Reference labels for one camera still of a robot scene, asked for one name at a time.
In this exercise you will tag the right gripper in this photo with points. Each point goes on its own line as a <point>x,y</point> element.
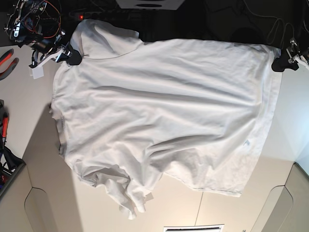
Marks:
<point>52,45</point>

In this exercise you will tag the white t-shirt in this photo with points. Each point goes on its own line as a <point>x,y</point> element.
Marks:
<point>199,111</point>

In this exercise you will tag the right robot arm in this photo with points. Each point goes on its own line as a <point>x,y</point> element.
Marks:
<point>39,25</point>

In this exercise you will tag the power strip with red light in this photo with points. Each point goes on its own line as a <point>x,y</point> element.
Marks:
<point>104,16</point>

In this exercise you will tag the orange grey pliers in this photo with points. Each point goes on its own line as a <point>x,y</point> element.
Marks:
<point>10,64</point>

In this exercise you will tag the white speaker box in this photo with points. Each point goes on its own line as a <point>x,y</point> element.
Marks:
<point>150,4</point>

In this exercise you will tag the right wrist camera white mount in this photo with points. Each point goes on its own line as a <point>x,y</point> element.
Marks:
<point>46,62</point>

